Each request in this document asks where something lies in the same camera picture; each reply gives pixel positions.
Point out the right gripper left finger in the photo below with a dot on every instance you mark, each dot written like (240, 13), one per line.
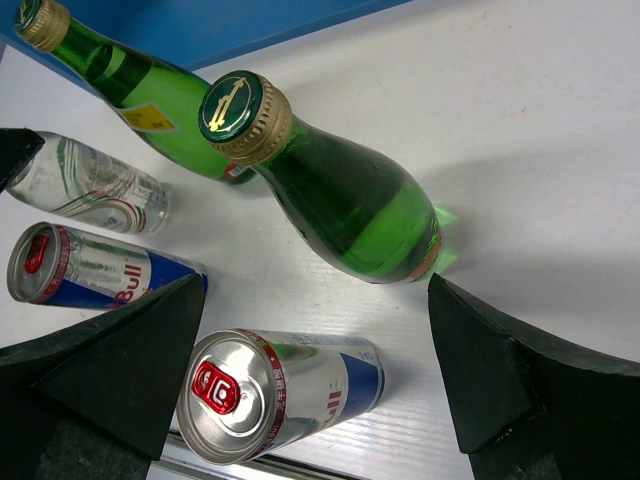
(96, 400)

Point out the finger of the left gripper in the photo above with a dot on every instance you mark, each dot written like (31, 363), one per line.
(17, 152)

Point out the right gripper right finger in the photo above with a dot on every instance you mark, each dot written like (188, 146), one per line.
(527, 404)

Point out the clear water bottle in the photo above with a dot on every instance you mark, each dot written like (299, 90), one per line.
(68, 178)

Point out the blue and yellow shelf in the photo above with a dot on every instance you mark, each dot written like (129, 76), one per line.
(195, 34)

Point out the Red Bull can left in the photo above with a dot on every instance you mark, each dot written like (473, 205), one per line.
(58, 265)

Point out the red bull can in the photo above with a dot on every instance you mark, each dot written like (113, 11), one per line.
(58, 265)
(248, 392)

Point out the Red Bull can right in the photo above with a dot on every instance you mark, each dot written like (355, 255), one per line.
(248, 392)

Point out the green glass bottle rear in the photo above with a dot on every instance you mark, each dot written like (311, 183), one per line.
(157, 100)

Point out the green glass bottle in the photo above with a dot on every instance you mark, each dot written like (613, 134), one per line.
(356, 208)
(157, 100)

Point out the green glass bottle right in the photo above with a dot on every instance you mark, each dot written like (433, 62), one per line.
(356, 208)

